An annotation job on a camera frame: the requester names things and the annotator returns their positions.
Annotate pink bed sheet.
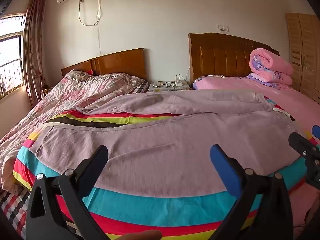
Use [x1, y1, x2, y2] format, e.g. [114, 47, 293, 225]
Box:
[192, 76, 320, 230]

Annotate plain wooden headboard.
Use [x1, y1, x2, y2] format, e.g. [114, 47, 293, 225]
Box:
[60, 47, 148, 82]

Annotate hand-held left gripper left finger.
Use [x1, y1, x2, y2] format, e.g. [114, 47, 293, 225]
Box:
[26, 144, 109, 240]

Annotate pink floral quilt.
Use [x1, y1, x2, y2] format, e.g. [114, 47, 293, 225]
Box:
[0, 69, 148, 193]

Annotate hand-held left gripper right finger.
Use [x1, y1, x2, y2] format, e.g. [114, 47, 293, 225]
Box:
[209, 144, 293, 240]

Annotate barred window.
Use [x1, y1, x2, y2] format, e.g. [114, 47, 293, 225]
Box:
[0, 12, 27, 99]

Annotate nightstand with floral cover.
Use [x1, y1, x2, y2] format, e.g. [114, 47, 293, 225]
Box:
[147, 80, 193, 93]

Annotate ribbed wooden headboard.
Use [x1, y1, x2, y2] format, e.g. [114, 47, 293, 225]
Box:
[188, 33, 280, 84]

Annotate pink patterned curtain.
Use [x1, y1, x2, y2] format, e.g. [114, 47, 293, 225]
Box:
[23, 0, 48, 108]

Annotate air conditioner power cable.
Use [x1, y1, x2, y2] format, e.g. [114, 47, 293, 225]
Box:
[78, 0, 102, 27]

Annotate mauve pants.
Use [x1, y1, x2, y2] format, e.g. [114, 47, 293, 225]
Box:
[29, 90, 308, 197]

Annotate person's left hand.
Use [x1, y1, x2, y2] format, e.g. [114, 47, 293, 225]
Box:
[117, 230, 163, 240]

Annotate striped colourful blanket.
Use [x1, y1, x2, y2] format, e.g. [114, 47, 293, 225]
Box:
[12, 96, 320, 240]

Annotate rolled pink quilt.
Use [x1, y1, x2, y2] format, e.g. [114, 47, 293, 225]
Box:
[246, 48, 294, 85]

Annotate light wooden wardrobe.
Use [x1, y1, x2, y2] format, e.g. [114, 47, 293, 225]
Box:
[285, 13, 320, 101]

